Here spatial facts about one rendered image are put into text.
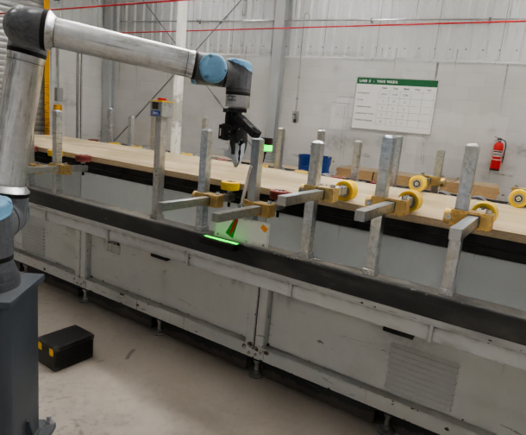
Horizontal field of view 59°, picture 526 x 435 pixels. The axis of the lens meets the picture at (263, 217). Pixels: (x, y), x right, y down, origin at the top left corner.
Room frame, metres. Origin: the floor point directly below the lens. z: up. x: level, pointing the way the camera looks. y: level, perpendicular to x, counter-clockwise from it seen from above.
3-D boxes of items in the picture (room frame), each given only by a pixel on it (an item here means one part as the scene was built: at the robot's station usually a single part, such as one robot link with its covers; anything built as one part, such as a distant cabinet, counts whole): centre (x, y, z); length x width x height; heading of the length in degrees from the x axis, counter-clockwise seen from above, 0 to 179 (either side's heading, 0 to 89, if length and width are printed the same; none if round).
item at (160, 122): (2.06, 0.48, 0.93); 0.05 x 0.05 x 0.45; 58
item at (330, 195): (1.65, -0.19, 0.95); 0.14 x 0.06 x 0.05; 58
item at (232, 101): (1.75, 0.13, 1.23); 0.10 x 0.09 x 0.05; 148
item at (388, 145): (1.53, -0.38, 0.93); 0.04 x 0.04 x 0.48; 58
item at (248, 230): (1.79, 0.08, 0.75); 0.26 x 0.01 x 0.10; 58
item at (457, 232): (1.34, -0.61, 0.95); 0.50 x 0.04 x 0.04; 148
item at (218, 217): (1.72, 0.04, 0.84); 0.43 x 0.03 x 0.04; 148
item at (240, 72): (1.75, 0.13, 1.32); 0.10 x 0.09 x 0.12; 106
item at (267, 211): (1.78, 0.02, 0.85); 0.14 x 0.06 x 0.05; 58
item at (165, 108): (2.06, 0.48, 1.18); 0.07 x 0.07 x 0.08; 58
